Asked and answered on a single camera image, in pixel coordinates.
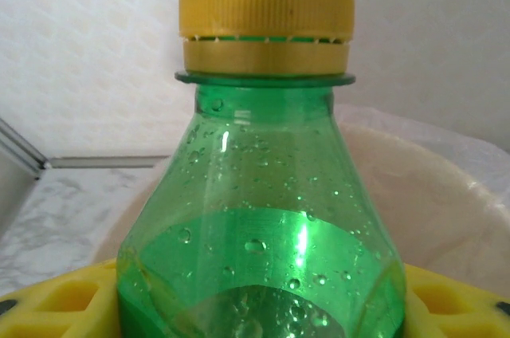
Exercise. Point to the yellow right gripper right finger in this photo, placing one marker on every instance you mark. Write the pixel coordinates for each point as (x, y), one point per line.
(458, 310)

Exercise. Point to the cream round waste bin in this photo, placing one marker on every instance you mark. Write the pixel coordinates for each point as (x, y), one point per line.
(418, 226)

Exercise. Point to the green bottle yellow cap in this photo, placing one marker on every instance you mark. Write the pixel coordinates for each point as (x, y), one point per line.
(259, 194)

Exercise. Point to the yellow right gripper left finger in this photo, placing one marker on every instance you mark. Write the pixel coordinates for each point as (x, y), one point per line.
(60, 306)

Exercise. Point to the aluminium frame rail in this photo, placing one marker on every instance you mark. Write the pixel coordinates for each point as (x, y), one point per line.
(111, 162)

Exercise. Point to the aluminium frame post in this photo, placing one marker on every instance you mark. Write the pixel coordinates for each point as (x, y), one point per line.
(20, 146)

